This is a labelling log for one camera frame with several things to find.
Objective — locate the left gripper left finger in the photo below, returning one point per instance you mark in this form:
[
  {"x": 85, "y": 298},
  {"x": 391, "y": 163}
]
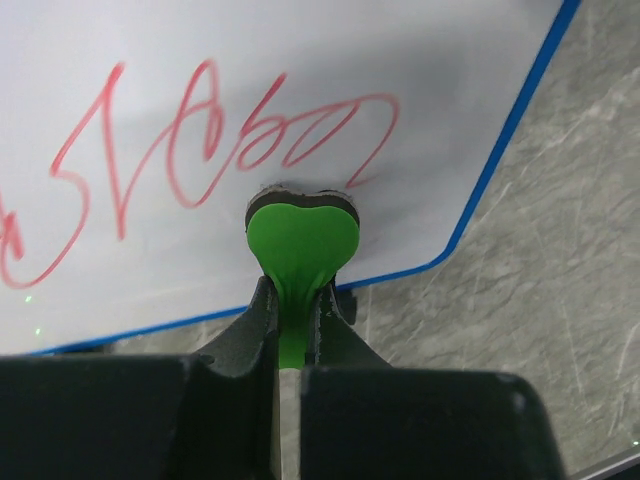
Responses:
[{"x": 237, "y": 350}]

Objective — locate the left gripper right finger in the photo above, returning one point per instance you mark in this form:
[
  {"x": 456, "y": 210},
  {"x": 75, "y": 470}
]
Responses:
[{"x": 332, "y": 342}]

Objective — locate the green whiteboard eraser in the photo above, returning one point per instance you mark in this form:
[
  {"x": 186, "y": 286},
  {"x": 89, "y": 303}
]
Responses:
[{"x": 300, "y": 240}]

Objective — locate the blue framed whiteboard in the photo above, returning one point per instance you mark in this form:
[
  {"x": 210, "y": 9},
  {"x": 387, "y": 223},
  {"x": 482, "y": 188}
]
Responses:
[{"x": 134, "y": 134}]

